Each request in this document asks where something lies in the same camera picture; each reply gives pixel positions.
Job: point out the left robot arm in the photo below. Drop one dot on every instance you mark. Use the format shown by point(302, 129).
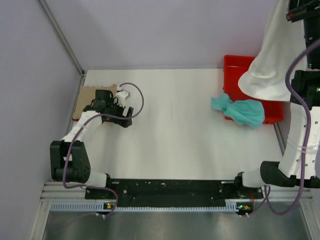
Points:
point(69, 160)

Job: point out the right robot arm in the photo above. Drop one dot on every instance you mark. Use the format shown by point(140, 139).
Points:
point(297, 166)

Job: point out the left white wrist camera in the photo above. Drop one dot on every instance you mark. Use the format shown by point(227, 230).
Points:
point(121, 96)

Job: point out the teal t shirt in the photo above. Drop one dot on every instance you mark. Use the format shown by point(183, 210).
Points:
point(243, 112)

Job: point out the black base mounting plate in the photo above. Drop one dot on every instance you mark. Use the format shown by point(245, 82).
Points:
point(173, 201)

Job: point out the grey slotted cable duct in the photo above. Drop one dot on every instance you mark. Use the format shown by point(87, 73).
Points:
point(78, 206)

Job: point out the aluminium frame rail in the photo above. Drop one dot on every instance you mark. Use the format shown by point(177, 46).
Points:
point(55, 190)

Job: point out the red plastic bin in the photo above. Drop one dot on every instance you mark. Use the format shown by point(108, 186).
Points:
point(234, 67)

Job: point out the white t shirt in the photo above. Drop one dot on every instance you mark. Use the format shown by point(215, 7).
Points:
point(282, 42)

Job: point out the folded brown t shirt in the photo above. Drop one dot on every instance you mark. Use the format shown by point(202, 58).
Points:
point(85, 95)

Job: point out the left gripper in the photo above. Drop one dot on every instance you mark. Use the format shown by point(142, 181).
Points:
point(124, 123)

